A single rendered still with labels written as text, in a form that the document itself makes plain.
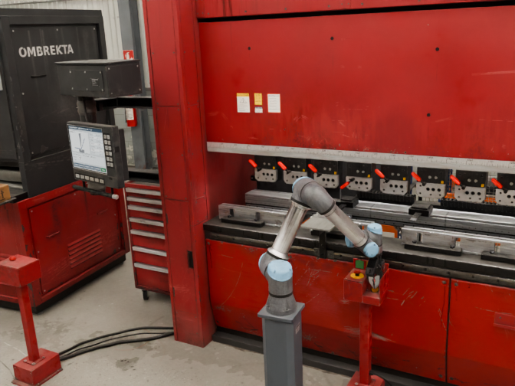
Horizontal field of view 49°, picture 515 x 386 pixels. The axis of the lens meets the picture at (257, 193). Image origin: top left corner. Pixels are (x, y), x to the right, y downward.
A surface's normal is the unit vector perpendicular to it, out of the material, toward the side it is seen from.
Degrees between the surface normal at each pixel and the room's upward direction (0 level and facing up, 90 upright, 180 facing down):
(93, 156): 90
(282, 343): 90
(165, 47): 90
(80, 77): 90
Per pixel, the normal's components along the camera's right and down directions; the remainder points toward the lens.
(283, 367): -0.41, 0.27
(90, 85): -0.64, 0.24
